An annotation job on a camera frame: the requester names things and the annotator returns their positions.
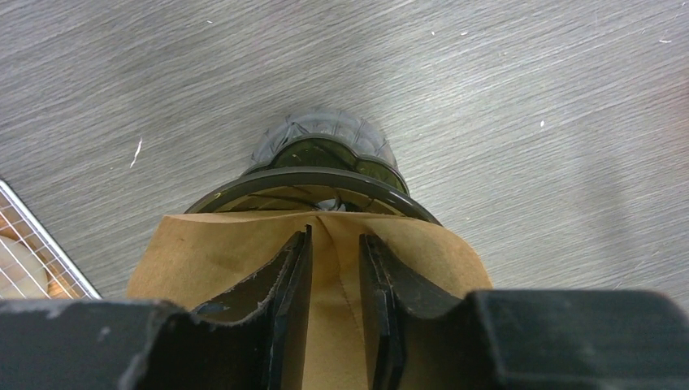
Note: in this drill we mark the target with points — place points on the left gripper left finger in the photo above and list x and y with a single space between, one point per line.
253 336

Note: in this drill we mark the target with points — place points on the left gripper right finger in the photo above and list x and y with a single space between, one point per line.
419 336

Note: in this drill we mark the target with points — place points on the brown paper coffee filter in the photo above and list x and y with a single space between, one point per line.
194 257

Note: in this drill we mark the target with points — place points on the dark green coffee dripper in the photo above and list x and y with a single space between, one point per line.
316 173

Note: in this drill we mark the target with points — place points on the grey plastic measuring cup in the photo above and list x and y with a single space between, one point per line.
364 139

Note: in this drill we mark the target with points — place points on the cream pump bottle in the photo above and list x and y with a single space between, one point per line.
23 275

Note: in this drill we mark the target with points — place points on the white wire shelf rack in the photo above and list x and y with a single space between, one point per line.
66 281

